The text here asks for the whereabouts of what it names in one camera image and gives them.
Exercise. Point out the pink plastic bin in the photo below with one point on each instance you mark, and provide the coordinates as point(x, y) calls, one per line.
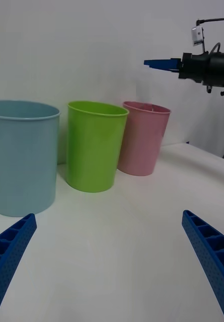
point(142, 146)

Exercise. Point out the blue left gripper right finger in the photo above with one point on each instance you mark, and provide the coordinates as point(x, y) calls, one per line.
point(215, 259)

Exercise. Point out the yellow-green plastic bin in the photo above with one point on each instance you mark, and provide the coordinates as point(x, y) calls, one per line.
point(94, 151)

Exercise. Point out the pale blue plastic bin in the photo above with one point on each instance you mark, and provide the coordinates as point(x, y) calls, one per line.
point(23, 163)

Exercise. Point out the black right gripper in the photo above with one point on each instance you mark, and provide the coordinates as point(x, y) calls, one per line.
point(194, 68)

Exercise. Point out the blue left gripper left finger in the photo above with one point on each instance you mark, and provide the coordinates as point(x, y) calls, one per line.
point(11, 259)

